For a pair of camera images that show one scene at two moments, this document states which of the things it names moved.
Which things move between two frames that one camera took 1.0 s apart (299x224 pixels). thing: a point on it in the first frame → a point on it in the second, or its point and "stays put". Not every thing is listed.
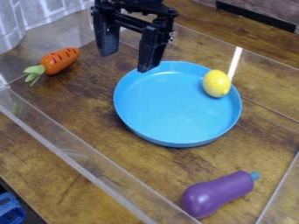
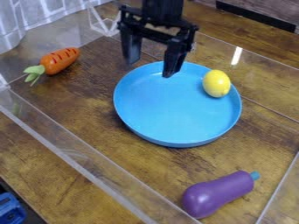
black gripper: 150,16 → 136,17
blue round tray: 164,108 stays put
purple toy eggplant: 206,197 stays put
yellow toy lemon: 217,83 stays put
